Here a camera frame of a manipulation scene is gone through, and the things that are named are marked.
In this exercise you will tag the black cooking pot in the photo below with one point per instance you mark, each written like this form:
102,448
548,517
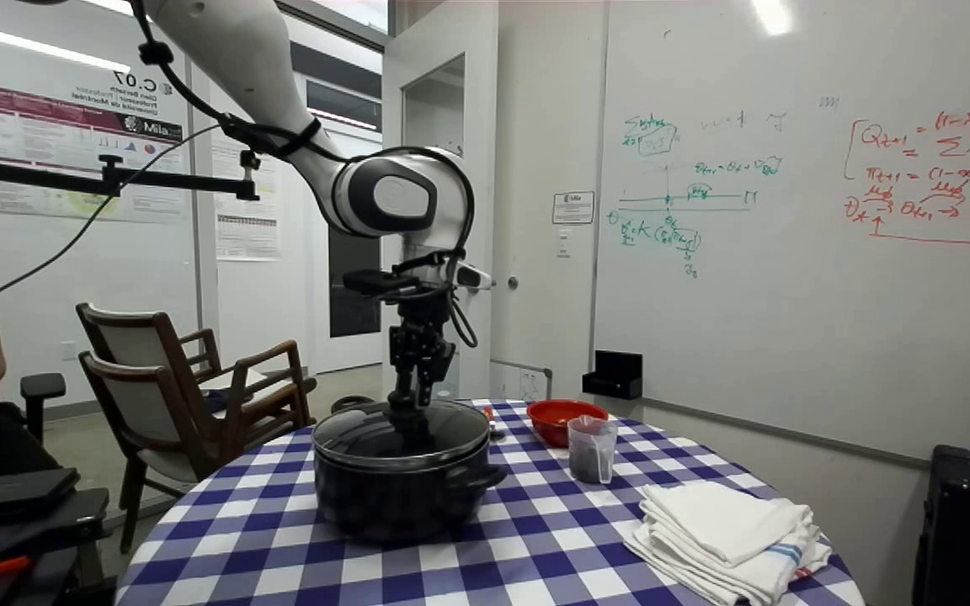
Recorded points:
401,501

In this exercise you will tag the poster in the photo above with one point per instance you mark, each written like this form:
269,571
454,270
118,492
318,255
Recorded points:
39,126

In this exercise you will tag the red bowl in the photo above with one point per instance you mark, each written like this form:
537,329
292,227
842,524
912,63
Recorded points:
554,425

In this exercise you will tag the glass pot lid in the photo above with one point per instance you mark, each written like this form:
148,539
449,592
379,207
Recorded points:
418,433

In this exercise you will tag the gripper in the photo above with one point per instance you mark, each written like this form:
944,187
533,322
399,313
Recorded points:
423,316

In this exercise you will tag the blue white checked tablecloth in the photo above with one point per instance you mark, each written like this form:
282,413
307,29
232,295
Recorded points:
468,572

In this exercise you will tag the white door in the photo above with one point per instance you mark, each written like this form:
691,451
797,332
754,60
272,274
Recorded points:
478,126

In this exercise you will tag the clear plastic measuring cup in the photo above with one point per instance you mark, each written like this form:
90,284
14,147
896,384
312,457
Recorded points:
592,454

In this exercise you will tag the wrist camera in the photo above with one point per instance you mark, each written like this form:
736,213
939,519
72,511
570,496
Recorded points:
374,282

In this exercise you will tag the switch plate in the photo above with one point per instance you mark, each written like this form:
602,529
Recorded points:
563,243

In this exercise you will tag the pair of wooden chairs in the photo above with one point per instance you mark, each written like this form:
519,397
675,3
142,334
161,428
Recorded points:
148,404

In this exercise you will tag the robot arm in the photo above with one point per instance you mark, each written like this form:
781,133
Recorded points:
241,50

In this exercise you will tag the wall sign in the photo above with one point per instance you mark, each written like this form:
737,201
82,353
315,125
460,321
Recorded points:
573,207

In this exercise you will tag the stack of white towels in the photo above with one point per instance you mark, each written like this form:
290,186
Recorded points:
721,539

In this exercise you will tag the small red white object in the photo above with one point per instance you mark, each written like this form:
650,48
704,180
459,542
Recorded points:
492,421

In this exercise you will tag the black case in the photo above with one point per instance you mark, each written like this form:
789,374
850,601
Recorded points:
9,491

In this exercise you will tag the paper notices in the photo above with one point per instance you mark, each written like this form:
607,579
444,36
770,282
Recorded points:
247,227

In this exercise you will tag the black box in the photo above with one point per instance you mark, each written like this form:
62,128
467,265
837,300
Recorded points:
615,374

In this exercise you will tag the whiteboard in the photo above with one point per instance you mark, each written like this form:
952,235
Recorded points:
788,337

